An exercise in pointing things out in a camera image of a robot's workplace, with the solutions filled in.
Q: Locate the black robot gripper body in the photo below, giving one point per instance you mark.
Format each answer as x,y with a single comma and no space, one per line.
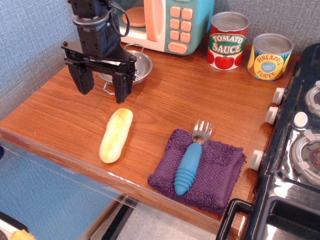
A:
99,46

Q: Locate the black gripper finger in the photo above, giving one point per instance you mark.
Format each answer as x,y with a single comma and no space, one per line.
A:
82,77
123,84

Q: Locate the yellow toy bread loaf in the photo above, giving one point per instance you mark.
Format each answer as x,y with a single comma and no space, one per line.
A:
115,136

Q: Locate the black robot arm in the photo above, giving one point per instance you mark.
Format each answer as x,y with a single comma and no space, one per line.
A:
95,8

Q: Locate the purple folded towel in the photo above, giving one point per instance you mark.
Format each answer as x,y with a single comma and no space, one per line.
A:
218,170

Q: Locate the silver metal bowl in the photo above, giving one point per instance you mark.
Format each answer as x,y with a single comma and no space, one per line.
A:
143,66

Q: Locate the toy microwave teal and orange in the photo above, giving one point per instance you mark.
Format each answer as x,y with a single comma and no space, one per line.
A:
169,26

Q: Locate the tomato sauce can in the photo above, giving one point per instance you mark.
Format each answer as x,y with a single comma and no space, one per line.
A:
227,38

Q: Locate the pineapple slices can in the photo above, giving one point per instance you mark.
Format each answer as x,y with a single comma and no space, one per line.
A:
269,56

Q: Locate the white stove knob lower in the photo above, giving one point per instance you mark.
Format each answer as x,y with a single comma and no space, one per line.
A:
256,159

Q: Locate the white stove knob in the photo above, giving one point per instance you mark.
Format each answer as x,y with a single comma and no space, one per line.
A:
271,115
278,95
256,159

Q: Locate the white stove knob middle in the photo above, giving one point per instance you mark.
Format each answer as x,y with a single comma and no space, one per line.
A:
271,115

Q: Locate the white stove knob upper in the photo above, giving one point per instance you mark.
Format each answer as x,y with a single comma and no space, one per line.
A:
278,95

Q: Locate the black toy stove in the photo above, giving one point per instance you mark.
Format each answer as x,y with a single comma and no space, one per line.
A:
286,202

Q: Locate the fork with blue handle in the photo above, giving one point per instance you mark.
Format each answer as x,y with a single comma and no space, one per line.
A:
187,169

